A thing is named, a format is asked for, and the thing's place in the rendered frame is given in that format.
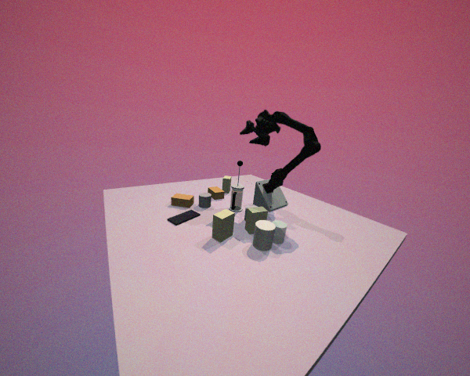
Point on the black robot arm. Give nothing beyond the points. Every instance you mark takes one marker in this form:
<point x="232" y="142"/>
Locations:
<point x="311" y="144"/>

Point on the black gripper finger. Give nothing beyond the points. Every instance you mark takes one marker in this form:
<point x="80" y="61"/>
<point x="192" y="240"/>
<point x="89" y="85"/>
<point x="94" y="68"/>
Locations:
<point x="258" y="140"/>
<point x="246" y="130"/>

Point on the orange rectangular block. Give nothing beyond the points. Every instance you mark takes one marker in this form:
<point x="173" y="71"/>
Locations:
<point x="216" y="193"/>
<point x="182" y="200"/>

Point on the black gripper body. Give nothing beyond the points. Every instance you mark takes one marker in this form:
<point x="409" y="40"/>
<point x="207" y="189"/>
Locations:
<point x="258" y="131"/>

